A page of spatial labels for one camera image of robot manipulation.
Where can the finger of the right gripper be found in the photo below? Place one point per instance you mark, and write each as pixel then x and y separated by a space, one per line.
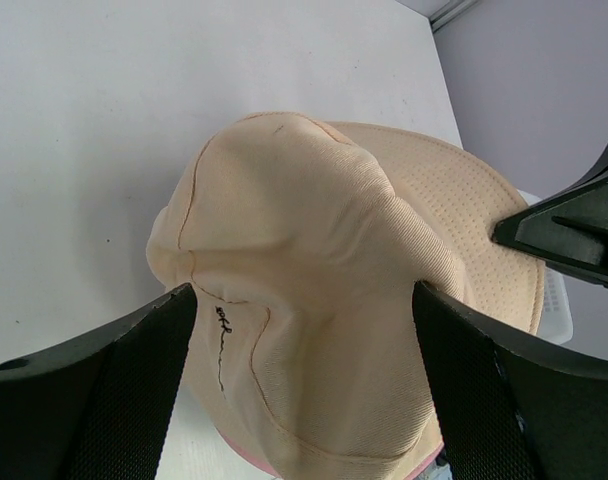
pixel 596 176
pixel 569 232

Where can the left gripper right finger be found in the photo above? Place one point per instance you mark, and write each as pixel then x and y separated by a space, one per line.
pixel 509 404

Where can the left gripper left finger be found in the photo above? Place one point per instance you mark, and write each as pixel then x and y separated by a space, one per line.
pixel 97 406

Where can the beige hat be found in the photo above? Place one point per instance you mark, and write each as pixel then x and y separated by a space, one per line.
pixel 303 242

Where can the white plastic basket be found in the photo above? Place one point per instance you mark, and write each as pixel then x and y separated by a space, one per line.
pixel 555 324

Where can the right aluminium frame post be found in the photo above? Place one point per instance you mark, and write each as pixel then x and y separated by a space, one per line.
pixel 450 11

